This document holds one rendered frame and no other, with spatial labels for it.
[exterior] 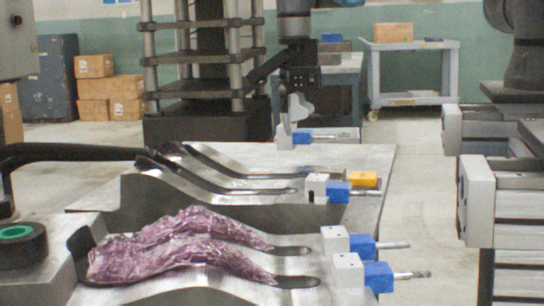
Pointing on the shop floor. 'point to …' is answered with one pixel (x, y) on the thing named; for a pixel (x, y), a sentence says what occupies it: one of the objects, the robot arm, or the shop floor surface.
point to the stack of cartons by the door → (107, 91)
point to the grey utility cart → (448, 93)
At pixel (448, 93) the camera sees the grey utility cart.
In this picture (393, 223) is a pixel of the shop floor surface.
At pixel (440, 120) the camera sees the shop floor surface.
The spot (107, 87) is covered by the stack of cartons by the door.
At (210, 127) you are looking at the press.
